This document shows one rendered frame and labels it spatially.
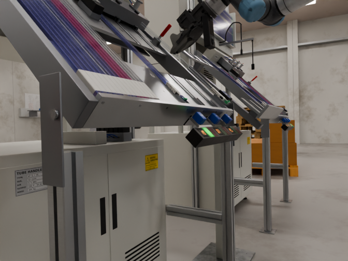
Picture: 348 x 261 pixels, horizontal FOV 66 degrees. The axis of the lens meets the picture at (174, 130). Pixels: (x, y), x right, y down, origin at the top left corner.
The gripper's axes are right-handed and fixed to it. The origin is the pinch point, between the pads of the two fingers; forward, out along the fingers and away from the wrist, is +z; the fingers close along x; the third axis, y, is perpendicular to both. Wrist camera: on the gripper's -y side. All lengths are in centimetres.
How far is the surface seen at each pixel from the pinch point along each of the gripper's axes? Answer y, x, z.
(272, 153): -45, -269, 52
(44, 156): -34, 65, 7
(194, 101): -25.2, 13.3, 0.2
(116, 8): 22.9, 13.8, 4.4
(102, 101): -31, 57, -2
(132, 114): -31, 48, 1
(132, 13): 23.1, 5.5, 3.3
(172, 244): -62, -39, 78
